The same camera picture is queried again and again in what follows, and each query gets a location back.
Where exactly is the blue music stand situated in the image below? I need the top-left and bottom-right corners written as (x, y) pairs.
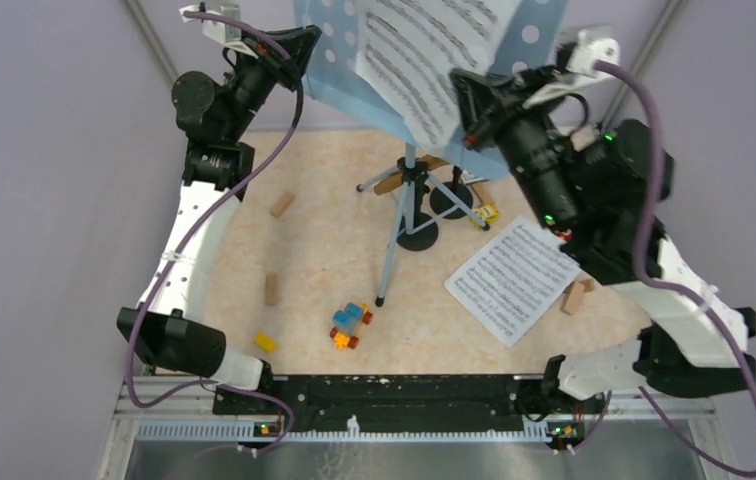
top-left (293, 0), bottom-right (571, 309)

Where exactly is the small wooden block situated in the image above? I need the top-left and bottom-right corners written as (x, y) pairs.
top-left (264, 273), bottom-right (280, 307)

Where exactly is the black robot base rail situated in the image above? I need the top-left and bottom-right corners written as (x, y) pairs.
top-left (212, 374), bottom-right (604, 433)

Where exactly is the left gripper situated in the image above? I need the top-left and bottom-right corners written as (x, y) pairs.
top-left (222, 21), bottom-right (320, 141)

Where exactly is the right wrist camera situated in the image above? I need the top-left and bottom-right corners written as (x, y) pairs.
top-left (523, 26), bottom-right (621, 111)

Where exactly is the light wooden block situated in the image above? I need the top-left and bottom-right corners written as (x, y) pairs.
top-left (269, 192), bottom-right (295, 218)

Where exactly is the wooden block pair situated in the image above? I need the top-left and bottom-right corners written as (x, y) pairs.
top-left (560, 278), bottom-right (596, 315)

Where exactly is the sheet music page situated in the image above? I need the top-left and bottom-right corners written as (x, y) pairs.
top-left (444, 216), bottom-right (580, 347)
top-left (356, 0), bottom-right (521, 153)

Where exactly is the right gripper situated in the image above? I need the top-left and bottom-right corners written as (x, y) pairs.
top-left (449, 65), bottom-right (586, 235)

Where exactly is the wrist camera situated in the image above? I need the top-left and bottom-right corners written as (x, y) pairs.
top-left (179, 1), bottom-right (257, 58)
top-left (523, 26), bottom-right (621, 111)

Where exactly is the toy block car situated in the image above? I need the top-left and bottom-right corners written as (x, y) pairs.
top-left (329, 302), bottom-right (373, 350)

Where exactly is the yellow toy brick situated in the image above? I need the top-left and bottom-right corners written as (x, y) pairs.
top-left (253, 331), bottom-right (277, 353)

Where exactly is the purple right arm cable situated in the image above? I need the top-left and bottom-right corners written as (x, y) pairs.
top-left (576, 59), bottom-right (756, 478)

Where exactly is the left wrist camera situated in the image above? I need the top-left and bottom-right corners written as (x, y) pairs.
top-left (179, 1), bottom-right (257, 58)

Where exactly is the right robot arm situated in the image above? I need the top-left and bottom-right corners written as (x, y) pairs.
top-left (449, 66), bottom-right (756, 412)

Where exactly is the yellow owl toy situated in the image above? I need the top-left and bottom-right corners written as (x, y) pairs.
top-left (475, 204), bottom-right (500, 230)

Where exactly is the black microphone stand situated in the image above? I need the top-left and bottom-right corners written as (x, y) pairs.
top-left (397, 166), bottom-right (473, 252)

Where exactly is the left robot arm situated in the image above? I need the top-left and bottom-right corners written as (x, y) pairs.
top-left (116, 25), bottom-right (322, 414)

